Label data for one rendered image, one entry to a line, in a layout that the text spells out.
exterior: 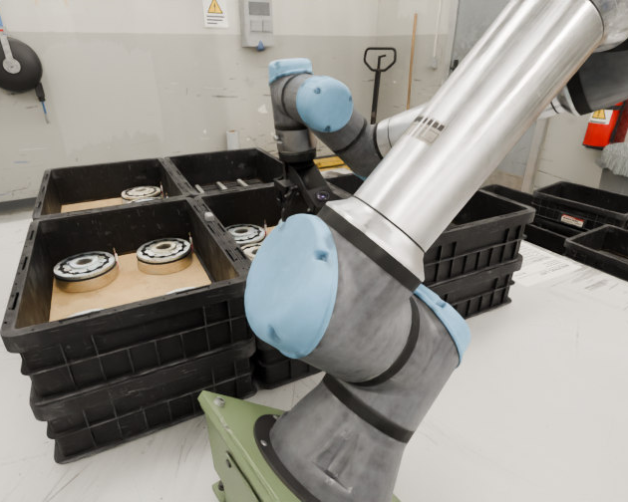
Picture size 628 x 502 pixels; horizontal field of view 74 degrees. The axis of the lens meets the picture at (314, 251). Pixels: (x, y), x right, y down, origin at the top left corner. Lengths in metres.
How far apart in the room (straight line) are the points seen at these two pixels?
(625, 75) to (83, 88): 3.80
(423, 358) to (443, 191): 0.17
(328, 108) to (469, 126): 0.29
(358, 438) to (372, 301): 0.16
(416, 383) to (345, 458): 0.10
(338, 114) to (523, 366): 0.56
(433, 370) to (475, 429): 0.29
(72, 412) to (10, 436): 0.18
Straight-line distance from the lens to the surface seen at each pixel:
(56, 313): 0.80
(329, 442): 0.45
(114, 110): 4.06
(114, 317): 0.57
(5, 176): 4.14
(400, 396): 0.45
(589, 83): 0.57
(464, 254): 0.83
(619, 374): 0.94
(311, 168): 0.77
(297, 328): 0.33
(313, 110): 0.62
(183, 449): 0.69
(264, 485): 0.42
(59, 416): 0.66
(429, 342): 0.44
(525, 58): 0.41
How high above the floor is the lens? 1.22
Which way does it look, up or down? 26 degrees down
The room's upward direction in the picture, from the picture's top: straight up
